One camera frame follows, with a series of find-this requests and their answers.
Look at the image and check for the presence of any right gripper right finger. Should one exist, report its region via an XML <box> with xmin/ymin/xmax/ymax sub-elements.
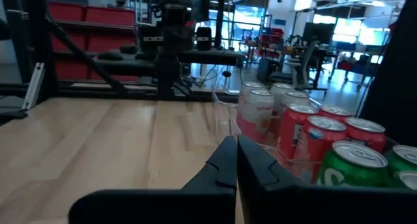
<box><xmin>237</xmin><ymin>134</ymin><xmax>417</xmax><ymax>224</ymax></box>

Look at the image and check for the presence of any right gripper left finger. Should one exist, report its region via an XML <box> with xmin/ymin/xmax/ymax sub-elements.
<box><xmin>68</xmin><ymin>135</ymin><xmax>238</xmax><ymax>224</ymax></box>

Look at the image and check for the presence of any red Fanta soda can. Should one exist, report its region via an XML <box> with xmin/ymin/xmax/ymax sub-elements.
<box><xmin>344</xmin><ymin>117</ymin><xmax>387</xmax><ymax>153</ymax></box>
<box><xmin>295</xmin><ymin>115</ymin><xmax>347</xmax><ymax>182</ymax></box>
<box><xmin>276</xmin><ymin>103</ymin><xmax>319</xmax><ymax>160</ymax></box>
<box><xmin>317</xmin><ymin>104</ymin><xmax>352</xmax><ymax>124</ymax></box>

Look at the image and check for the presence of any dark computer case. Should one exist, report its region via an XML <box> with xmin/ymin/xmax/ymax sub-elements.
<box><xmin>256</xmin><ymin>57</ymin><xmax>278</xmax><ymax>84</ymax></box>

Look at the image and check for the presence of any black office chair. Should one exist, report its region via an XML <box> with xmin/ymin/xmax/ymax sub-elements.
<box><xmin>270</xmin><ymin>40</ymin><xmax>328</xmax><ymax>96</ymax></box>

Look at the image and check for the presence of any grey desk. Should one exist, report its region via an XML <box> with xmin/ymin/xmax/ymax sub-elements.
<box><xmin>94</xmin><ymin>49</ymin><xmax>246</xmax><ymax>77</ymax></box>

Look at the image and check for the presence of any black cylindrical object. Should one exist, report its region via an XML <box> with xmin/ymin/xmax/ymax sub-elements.
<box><xmin>196</xmin><ymin>27</ymin><xmax>212</xmax><ymax>51</ymax></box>

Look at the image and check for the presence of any black panel screen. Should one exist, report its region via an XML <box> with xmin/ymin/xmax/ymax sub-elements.
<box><xmin>358</xmin><ymin>0</ymin><xmax>417</xmax><ymax>148</ymax></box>

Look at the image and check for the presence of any black office monitor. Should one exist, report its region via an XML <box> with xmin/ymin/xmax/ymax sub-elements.
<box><xmin>301</xmin><ymin>21</ymin><xmax>336</xmax><ymax>46</ymax></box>

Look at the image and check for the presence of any black rounded device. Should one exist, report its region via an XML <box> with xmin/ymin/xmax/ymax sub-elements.
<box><xmin>119</xmin><ymin>44</ymin><xmax>140</xmax><ymax>55</ymax></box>

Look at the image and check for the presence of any black computer mouse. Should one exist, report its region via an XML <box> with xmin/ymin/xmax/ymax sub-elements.
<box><xmin>97</xmin><ymin>50</ymin><xmax>124</xmax><ymax>61</ymax></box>

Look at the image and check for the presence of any red storage bin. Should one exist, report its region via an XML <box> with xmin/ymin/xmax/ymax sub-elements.
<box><xmin>54</xmin><ymin>59</ymin><xmax>139</xmax><ymax>82</ymax></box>
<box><xmin>85</xmin><ymin>5</ymin><xmax>136</xmax><ymax>27</ymax></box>
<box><xmin>48</xmin><ymin>1</ymin><xmax>87</xmax><ymax>23</ymax></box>

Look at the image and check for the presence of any white angle bracket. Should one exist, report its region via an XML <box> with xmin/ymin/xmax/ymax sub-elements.
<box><xmin>22</xmin><ymin>63</ymin><xmax>46</xmax><ymax>111</ymax></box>

